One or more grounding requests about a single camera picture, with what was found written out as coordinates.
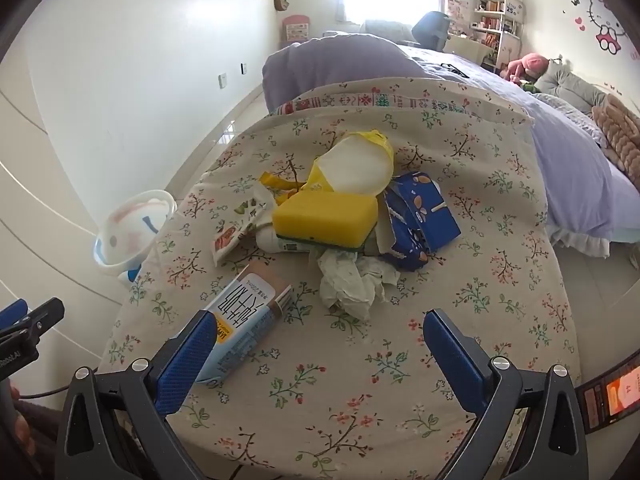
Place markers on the blue snack box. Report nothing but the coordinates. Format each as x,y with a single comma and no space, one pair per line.
430,220

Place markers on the yellow plastic bag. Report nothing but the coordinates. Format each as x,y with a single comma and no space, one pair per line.
320,180

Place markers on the white storage box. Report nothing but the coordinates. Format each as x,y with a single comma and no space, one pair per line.
467,49

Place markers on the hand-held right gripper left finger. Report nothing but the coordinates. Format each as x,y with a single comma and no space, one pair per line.
187,360

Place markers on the white paper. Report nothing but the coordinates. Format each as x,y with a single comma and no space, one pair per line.
350,280

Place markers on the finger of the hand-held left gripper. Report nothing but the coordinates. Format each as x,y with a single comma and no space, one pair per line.
12,311
42,316

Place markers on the black flat object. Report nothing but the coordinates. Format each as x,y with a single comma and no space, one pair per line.
454,70

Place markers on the beige knitted blanket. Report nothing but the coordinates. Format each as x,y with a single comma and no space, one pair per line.
622,135

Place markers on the white bottle green label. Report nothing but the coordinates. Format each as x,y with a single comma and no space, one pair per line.
272,240

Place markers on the white printed snack wrapper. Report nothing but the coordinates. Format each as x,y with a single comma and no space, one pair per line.
240,215

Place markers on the dark blue chair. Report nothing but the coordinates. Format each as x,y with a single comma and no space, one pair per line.
432,30

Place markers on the lilac bed sheet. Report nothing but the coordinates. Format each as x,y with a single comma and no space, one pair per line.
565,170

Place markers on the brown and white milk carton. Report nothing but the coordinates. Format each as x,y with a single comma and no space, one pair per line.
245,310

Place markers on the grey sofa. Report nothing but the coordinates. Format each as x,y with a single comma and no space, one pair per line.
387,30

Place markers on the white bookshelf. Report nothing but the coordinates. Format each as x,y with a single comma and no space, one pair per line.
497,25

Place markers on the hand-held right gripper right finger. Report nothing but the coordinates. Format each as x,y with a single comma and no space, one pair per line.
452,355

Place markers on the pink cartoon cat wall sticker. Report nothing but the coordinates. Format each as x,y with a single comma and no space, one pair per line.
607,20

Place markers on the person's left hand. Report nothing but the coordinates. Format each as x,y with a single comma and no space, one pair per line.
21,422

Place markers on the person's left forearm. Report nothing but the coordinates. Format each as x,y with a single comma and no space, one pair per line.
35,455

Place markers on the purple quilt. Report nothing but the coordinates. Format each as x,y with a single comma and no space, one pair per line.
340,62

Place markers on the phone with orange screen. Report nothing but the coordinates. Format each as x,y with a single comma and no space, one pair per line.
620,390

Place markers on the white cartoon trash bin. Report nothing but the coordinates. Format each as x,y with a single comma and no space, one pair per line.
132,230

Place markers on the red child chair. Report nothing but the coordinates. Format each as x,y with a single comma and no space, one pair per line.
296,30

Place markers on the pink plush toy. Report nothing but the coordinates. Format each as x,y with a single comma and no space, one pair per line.
527,65

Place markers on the grey plush pillow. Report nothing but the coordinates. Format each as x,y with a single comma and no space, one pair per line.
570,85

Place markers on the yellow sponge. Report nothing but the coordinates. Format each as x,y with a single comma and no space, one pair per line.
325,217

